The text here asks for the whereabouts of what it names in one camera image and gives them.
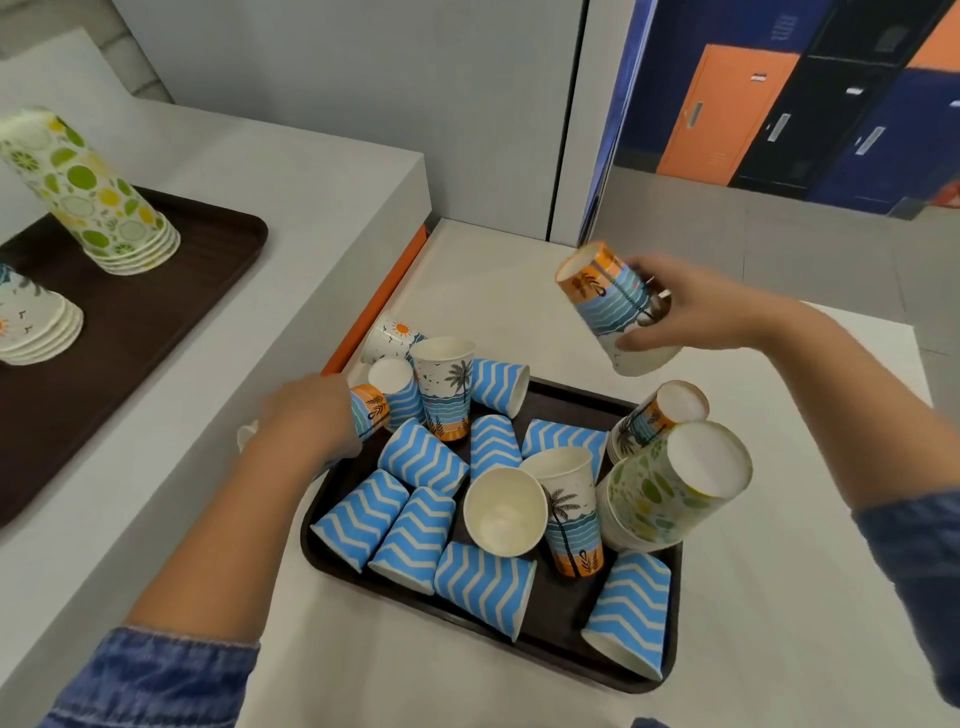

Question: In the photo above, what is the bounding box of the person's left forearm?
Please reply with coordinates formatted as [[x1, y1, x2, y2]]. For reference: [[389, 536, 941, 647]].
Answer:
[[123, 442, 340, 648]]

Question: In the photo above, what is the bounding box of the stack of beach print cups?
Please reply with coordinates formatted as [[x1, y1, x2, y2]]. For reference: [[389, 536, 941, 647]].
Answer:
[[606, 379, 711, 466]]

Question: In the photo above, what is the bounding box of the pile of blue zigzag cups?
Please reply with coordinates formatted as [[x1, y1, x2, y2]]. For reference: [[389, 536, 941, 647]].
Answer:
[[309, 357, 673, 682]]

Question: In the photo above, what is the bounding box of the person's right hand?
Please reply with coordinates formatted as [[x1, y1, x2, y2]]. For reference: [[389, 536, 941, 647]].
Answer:
[[614, 254, 783, 354]]

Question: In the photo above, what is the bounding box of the orange counter edge strip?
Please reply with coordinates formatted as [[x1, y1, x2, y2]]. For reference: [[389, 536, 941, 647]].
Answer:
[[321, 223, 429, 376]]

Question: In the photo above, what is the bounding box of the white sun bird print cup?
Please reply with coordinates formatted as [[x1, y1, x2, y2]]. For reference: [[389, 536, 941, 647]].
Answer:
[[360, 315, 427, 366]]

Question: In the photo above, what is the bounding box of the black plastic tray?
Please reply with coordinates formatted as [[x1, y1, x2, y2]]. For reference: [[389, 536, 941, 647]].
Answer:
[[300, 375, 684, 696]]

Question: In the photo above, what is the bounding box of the black locker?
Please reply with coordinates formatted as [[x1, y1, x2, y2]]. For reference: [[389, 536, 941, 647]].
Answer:
[[729, 0, 954, 202]]

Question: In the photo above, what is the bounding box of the plain white paper cup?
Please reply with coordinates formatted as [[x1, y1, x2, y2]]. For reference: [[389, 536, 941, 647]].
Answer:
[[462, 465, 549, 559]]

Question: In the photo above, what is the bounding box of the blue denim right sleeve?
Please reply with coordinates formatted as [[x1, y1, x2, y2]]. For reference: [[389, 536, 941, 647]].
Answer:
[[851, 487, 960, 710]]

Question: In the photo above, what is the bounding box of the orange locker door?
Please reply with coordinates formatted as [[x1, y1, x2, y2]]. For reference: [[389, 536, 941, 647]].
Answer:
[[656, 43, 801, 187]]

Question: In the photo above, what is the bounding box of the blue denim left sleeve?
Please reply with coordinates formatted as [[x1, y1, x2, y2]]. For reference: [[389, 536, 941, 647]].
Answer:
[[37, 626, 261, 728]]

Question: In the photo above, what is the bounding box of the stack of white bird print cups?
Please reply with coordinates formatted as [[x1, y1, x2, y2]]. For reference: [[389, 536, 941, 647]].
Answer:
[[0, 262, 84, 367]]

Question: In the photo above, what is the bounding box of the person's right forearm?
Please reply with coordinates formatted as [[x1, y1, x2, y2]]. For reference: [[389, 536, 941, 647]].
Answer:
[[750, 296, 960, 515]]

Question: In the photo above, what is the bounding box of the beach print paper cup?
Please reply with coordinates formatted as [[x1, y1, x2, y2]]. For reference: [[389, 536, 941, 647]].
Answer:
[[410, 336, 477, 444], [555, 240, 685, 378], [519, 446, 606, 580], [237, 382, 392, 478]]

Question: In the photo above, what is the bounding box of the dark brown tray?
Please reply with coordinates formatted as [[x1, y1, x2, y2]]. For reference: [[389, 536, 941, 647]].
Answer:
[[0, 187, 270, 528]]

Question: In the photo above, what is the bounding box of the tall stack of lime print cups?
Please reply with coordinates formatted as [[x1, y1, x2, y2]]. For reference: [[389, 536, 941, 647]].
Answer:
[[0, 107, 182, 276]]

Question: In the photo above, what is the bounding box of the blue locker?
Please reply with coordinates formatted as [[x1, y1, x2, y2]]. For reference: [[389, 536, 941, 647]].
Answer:
[[810, 67, 960, 216]]

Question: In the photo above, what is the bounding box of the blue denim sleeve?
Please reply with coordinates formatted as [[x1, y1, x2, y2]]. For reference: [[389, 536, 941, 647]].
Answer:
[[851, 487, 960, 710], [37, 626, 261, 728]]

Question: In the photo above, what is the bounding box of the person's left hand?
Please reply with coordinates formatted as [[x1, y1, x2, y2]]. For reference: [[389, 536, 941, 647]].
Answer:
[[255, 372, 366, 470]]

